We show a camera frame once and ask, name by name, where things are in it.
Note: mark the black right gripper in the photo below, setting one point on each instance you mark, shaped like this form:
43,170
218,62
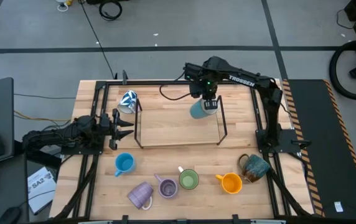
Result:
207,90

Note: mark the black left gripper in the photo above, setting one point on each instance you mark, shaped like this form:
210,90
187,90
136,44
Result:
114,144

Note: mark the tall teal mug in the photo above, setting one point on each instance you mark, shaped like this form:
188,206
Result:
198,112

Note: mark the blue white patterned mug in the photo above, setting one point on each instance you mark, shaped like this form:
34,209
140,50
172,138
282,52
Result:
128,101

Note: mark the light blue mug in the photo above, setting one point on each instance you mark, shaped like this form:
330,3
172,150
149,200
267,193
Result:
125,163

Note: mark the purple ringed mug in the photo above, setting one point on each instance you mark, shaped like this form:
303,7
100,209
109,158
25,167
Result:
167,188

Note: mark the blue brown speckled mug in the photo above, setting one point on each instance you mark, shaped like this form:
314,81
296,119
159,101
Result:
255,168

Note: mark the green ribbed mug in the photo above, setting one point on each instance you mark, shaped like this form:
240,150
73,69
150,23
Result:
189,179

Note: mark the yellow mug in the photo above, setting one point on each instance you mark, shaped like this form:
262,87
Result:
231,183

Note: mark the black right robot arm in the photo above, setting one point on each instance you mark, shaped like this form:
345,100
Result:
246,80

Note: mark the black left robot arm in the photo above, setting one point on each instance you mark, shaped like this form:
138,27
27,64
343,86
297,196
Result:
72,133

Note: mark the white printed booklet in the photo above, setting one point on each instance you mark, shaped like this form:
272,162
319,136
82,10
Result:
41,189

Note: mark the black hazard striped mat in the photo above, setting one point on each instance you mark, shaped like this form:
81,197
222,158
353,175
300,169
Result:
321,140

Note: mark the black computer mouse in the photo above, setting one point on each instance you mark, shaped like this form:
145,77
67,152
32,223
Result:
10,215

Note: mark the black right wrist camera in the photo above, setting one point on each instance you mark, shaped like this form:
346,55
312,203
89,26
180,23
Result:
193,71

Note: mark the black frame wooden rack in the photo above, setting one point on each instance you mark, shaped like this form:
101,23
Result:
178,130

